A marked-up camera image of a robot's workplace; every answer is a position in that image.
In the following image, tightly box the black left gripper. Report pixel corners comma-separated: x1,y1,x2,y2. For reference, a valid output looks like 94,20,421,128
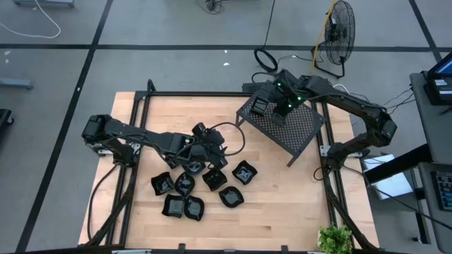
186,139,230,172

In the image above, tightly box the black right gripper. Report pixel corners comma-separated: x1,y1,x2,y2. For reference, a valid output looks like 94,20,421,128
271,98,297,127

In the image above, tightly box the small square black plate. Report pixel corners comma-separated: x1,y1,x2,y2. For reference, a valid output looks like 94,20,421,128
251,95,272,116

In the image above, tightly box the black perforated metal stand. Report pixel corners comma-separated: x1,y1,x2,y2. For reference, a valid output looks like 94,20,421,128
235,80,328,168

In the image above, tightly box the black perforated metal rack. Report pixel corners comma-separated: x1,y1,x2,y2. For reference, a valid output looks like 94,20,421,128
242,81,271,93

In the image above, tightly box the black floor fan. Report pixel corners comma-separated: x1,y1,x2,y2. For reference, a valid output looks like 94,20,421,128
312,0,357,79

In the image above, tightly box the black beam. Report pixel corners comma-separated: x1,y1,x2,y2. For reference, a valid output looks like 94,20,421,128
363,143,434,184

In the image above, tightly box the green plant in white pot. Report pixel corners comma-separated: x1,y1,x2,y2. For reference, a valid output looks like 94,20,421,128
317,224,354,254

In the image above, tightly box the gray desk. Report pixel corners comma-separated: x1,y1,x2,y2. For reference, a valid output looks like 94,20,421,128
409,72,452,167
418,162,452,253

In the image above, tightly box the black desktop device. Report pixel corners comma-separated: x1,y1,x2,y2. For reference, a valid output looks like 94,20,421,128
422,76,452,106

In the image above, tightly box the computer monitor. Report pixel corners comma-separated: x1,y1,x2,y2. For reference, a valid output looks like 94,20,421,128
426,52,452,80

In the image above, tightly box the black keypad with blue keys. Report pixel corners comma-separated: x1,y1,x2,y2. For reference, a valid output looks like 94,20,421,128
430,171,452,212

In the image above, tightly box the gray floor bar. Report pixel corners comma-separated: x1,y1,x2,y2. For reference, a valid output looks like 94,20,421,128
0,78,35,90

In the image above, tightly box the gray floor object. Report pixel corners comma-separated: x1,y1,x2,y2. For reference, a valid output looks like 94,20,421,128
12,0,76,8

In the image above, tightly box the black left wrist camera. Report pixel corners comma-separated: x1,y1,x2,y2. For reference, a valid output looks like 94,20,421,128
191,121,226,145

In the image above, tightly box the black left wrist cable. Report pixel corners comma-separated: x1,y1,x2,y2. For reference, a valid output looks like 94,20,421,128
210,121,246,157

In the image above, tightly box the coiled black floor cable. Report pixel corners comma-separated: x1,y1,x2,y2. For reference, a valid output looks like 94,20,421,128
253,0,283,81

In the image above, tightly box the short white cable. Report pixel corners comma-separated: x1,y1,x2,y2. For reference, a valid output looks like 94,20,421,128
331,83,350,96

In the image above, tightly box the yellow hanging cable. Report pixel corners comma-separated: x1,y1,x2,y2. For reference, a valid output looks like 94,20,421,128
309,0,336,78

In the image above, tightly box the black cable bundle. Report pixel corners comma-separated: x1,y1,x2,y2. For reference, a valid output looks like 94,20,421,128
196,0,227,15

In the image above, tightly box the white floor cable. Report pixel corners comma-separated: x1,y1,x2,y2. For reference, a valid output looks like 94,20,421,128
0,0,61,39

